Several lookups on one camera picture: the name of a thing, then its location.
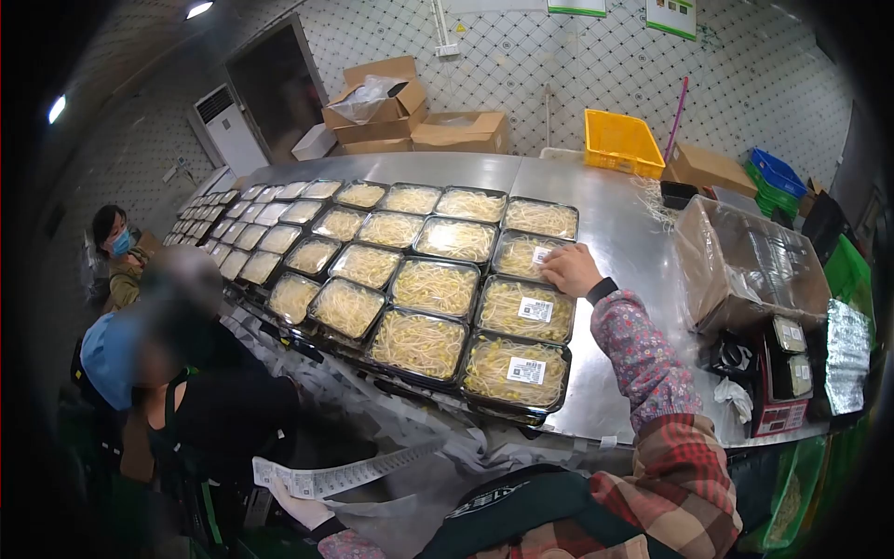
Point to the plastic-wrapped carton of black trays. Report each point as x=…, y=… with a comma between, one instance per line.
x=751, y=265

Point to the green bag of sprouts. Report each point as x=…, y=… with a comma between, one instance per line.
x=789, y=496

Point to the flat brown cardboard box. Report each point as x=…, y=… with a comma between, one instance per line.
x=461, y=133

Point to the person's right hand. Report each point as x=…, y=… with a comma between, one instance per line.
x=576, y=271

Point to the white barcode sticker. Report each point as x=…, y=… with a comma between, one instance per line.
x=540, y=254

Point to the green-edged wall poster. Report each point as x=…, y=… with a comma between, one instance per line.
x=670, y=17
x=576, y=7

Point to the yellow plastic crate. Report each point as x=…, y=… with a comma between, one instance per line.
x=621, y=143

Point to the small white box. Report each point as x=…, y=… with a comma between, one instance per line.
x=314, y=142

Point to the white standing air conditioner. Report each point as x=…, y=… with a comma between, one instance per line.
x=230, y=133

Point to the blue plastic crate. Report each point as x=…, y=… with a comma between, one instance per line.
x=777, y=171

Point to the white wall socket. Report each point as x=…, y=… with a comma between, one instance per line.
x=447, y=50

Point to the loose bean sprouts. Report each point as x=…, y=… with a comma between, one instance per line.
x=653, y=202

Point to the stack of green crates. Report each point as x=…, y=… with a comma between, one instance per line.
x=772, y=197

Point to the empty black tray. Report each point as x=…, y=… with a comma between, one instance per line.
x=677, y=193

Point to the rows of bean sprout trays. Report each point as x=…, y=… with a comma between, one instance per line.
x=419, y=293

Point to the person's right fingers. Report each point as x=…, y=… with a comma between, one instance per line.
x=554, y=262

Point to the person's left fingers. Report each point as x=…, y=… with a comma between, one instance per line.
x=283, y=490

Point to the person's left hand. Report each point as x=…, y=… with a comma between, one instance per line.
x=302, y=509

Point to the crumpled white glove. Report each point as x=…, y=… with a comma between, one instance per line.
x=733, y=398

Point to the silver foil bag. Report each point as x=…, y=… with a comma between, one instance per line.
x=846, y=356

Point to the pink stick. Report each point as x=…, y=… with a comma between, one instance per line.
x=676, y=119

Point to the closed brown cardboard box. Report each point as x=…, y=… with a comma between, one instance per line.
x=705, y=170

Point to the green plastic crate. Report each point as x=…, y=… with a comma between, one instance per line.
x=848, y=276

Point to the person's body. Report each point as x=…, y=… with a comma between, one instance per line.
x=663, y=489

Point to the red and black label printer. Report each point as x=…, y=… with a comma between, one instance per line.
x=782, y=391

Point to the stack of open cardboard boxes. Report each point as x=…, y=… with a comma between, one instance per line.
x=377, y=105

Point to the black wrist band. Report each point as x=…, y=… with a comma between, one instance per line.
x=325, y=527
x=602, y=288

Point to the strip of white barcode labels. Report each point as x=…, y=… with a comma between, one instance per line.
x=349, y=475

